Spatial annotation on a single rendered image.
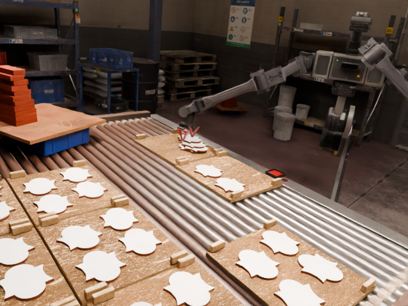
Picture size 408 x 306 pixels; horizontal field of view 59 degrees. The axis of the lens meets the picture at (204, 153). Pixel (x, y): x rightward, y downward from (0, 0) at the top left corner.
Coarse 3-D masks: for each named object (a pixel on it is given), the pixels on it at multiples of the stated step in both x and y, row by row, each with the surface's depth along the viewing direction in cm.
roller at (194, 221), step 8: (96, 144) 201; (104, 152) 193; (112, 160) 186; (120, 160) 184; (128, 168) 176; (136, 176) 169; (144, 184) 163; (152, 184) 163; (152, 192) 158; (160, 192) 156; (168, 200) 151; (176, 208) 146; (184, 208) 145; (184, 216) 142; (192, 216) 140; (192, 224) 138; (200, 224) 136; (208, 232) 132; (216, 232) 132; (216, 240) 128; (224, 240) 127
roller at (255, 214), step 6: (114, 126) 236; (126, 132) 225; (132, 138) 218; (234, 204) 155; (240, 204) 154; (246, 210) 150; (252, 210) 150; (252, 216) 148; (258, 216) 146; (264, 216) 146; (378, 288) 112; (378, 294) 110; (384, 294) 109; (390, 294) 110; (384, 300) 109; (390, 300) 108
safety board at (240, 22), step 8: (232, 0) 717; (240, 0) 704; (248, 0) 692; (232, 8) 721; (240, 8) 708; (248, 8) 695; (232, 16) 725; (240, 16) 711; (248, 16) 699; (232, 24) 729; (240, 24) 715; (248, 24) 703; (232, 32) 733; (240, 32) 719; (248, 32) 706; (232, 40) 736; (240, 40) 723; (248, 40) 710; (248, 48) 714
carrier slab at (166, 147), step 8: (160, 136) 220; (168, 136) 222; (176, 136) 223; (144, 144) 204; (152, 144) 205; (160, 144) 206; (168, 144) 208; (176, 144) 209; (152, 152) 197; (160, 152) 195; (168, 152) 196; (176, 152) 197; (184, 152) 198; (200, 152) 201; (208, 152) 202; (168, 160) 186; (192, 160) 190
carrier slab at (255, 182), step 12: (228, 156) 200; (180, 168) 178; (192, 168) 180; (228, 168) 184; (240, 168) 186; (252, 168) 187; (204, 180) 168; (216, 180) 169; (240, 180) 172; (252, 180) 173; (264, 180) 175; (216, 192) 159; (228, 192) 159; (252, 192) 161
